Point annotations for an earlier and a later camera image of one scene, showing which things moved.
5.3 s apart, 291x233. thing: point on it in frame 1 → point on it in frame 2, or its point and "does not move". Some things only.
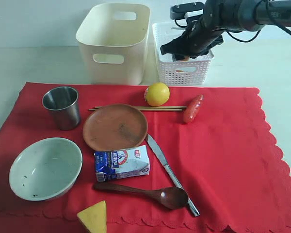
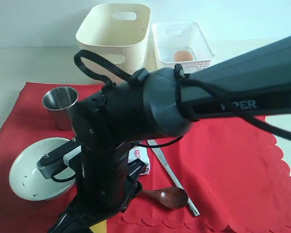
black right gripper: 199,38 → 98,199
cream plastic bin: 114,37 does not move
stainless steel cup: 64,102 does not move
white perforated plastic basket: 185,72 does not move
